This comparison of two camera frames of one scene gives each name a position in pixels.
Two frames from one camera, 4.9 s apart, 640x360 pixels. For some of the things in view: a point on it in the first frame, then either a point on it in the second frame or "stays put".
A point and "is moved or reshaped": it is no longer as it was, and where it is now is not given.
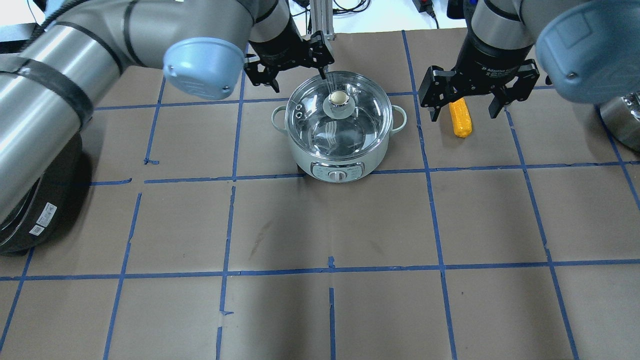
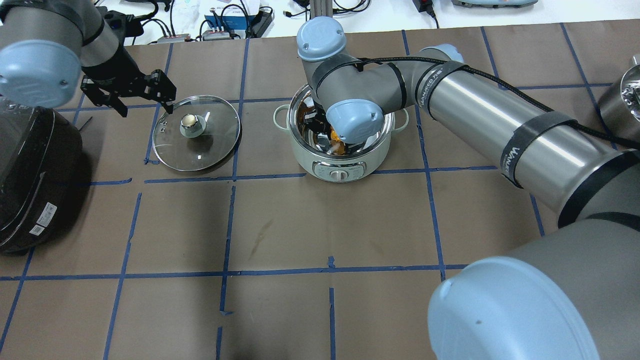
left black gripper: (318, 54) -> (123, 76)
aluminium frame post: (321, 18) stays put
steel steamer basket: (621, 115) stays put
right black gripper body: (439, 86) -> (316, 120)
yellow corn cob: (461, 118) is moved or reshaped
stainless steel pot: (337, 128) stays put
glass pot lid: (344, 116) is moved or reshaped
